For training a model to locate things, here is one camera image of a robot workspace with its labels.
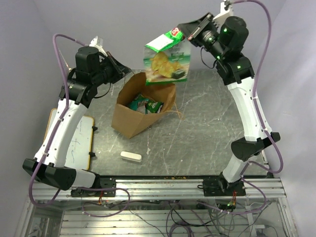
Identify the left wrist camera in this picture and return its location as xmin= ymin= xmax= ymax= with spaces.
xmin=88 ymin=36 xmax=107 ymax=57

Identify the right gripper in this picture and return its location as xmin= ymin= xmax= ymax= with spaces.
xmin=178 ymin=12 xmax=226 ymax=61

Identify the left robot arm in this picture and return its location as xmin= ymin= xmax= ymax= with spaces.
xmin=22 ymin=46 xmax=131 ymax=196

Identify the small whiteboard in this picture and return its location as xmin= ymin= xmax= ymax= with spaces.
xmin=43 ymin=108 xmax=94 ymax=171

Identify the green Cheetos chips bag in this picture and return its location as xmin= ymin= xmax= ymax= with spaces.
xmin=143 ymin=27 xmax=191 ymax=85

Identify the brown paper bag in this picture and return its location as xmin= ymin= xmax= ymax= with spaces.
xmin=112 ymin=72 xmax=176 ymax=139

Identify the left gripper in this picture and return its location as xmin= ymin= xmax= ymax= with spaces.
xmin=92 ymin=51 xmax=132 ymax=86

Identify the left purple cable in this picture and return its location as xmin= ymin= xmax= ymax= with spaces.
xmin=29 ymin=33 xmax=86 ymax=207

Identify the white eraser block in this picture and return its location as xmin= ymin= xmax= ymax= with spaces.
xmin=120 ymin=151 xmax=142 ymax=162

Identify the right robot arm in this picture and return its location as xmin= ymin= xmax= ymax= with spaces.
xmin=178 ymin=13 xmax=280 ymax=196

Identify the green snack bag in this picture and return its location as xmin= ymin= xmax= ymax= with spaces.
xmin=145 ymin=100 xmax=163 ymax=114

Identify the aluminium rail frame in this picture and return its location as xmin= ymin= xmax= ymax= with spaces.
xmin=29 ymin=174 xmax=284 ymax=200

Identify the teal snack packet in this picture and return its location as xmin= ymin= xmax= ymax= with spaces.
xmin=127 ymin=94 xmax=149 ymax=114

